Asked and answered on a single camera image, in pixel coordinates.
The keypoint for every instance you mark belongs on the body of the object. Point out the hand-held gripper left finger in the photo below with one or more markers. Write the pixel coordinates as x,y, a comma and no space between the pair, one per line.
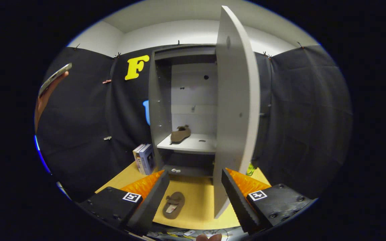
151,204

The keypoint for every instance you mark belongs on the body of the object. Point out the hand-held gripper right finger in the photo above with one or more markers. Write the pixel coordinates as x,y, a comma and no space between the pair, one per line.
238,204

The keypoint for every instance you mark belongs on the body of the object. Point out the brown fluffy shoe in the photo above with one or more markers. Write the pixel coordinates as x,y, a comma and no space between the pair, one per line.
179,135
178,199

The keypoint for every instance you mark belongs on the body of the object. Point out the beige shoe cabinet door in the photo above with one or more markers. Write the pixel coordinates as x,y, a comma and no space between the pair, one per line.
236,100

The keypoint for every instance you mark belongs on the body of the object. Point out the grey shoe cabinet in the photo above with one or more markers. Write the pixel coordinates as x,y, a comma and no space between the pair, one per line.
193,97

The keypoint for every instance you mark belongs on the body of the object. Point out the green drink bottle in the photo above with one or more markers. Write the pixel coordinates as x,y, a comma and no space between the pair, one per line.
250,170

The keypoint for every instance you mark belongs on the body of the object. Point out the small white plastic piece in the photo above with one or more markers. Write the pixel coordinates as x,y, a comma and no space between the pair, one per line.
175,170

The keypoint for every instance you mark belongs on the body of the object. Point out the purple book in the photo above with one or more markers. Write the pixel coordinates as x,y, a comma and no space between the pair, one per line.
147,159

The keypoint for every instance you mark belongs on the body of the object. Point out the black backdrop cloth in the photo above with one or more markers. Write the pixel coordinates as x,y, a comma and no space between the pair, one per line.
307,117

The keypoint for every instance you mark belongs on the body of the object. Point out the silver smartphone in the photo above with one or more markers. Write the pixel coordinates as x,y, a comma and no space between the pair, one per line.
54,78

